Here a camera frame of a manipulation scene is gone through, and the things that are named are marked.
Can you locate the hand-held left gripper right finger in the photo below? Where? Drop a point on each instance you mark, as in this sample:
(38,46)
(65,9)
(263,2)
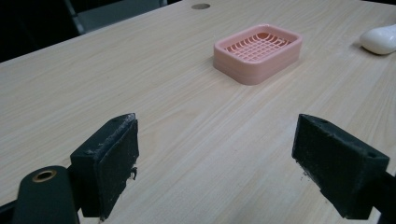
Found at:
(337,168)

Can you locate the pink soap dish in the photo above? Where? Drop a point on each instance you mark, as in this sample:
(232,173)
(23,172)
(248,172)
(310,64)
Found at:
(257,53)

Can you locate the white soap bar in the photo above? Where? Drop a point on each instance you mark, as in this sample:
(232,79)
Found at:
(379,39)

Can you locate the grey chair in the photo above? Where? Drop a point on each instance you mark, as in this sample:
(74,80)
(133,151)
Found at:
(102,15)

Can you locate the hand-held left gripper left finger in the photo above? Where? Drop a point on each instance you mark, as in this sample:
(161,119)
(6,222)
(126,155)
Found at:
(106,168)

